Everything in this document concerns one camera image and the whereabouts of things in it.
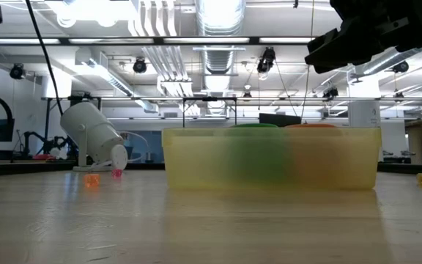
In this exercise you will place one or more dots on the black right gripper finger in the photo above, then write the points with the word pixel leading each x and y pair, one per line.
pixel 335 44
pixel 328 62

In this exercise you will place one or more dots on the orange foam die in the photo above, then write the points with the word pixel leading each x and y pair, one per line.
pixel 310 125

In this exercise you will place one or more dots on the green foam die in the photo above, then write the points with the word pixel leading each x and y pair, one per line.
pixel 255 125

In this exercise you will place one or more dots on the yellow translucent plastic bin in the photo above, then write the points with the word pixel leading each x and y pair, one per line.
pixel 196 161

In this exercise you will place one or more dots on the small red translucent die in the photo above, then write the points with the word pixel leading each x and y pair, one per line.
pixel 116 173

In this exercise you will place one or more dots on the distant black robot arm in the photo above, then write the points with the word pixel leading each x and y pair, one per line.
pixel 50 143

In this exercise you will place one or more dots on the black ceiling spotlight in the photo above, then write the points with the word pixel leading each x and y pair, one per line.
pixel 140 66
pixel 267 56
pixel 17 71
pixel 401 67
pixel 331 92

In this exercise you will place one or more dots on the white pillar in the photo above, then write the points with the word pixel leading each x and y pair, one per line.
pixel 365 110

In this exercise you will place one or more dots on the black overhead beam with lights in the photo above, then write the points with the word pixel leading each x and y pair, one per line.
pixel 254 40

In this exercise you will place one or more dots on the small orange translucent die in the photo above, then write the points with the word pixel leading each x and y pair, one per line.
pixel 92 179

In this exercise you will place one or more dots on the black metal rig frame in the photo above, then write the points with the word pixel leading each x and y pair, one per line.
pixel 31 168

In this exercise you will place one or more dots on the dark wall monitor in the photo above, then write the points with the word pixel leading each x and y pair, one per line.
pixel 0 130

